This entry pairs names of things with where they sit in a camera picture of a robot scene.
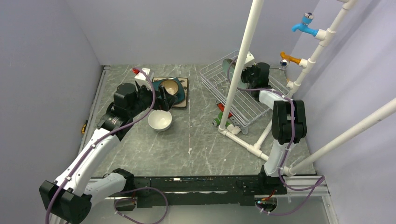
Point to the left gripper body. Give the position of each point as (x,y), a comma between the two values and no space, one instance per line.
(145,97)

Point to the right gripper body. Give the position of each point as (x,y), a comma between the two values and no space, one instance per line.
(247,75)

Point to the white ceramic bowl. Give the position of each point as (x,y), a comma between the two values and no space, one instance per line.
(160,120)

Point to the mint green flower plate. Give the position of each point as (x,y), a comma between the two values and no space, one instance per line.
(228,66)

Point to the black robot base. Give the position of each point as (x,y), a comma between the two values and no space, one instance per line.
(244,190)

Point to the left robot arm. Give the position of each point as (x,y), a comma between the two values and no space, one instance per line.
(70,196)

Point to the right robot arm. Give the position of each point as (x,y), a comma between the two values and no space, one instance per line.
(288,125)

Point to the teal square plate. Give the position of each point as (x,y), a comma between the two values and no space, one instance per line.
(181,94)

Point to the beige patterned bowl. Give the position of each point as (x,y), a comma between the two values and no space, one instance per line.
(171,86)

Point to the cream square plate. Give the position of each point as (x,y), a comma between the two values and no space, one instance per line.
(185,81)

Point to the orange faucet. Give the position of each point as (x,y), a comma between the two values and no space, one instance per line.
(286,59)

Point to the green faucet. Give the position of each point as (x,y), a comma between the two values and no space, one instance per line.
(216,122)

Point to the blue faucet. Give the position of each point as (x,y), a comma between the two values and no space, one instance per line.
(303,26)

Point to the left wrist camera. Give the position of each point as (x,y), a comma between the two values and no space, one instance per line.
(142,80)

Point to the white wire dish rack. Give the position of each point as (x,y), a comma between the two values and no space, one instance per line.
(245,108)

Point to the red handled wrench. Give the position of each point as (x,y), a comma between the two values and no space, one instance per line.
(222,107)

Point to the white pvc pipe frame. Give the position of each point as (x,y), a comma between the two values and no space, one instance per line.
(325,37)

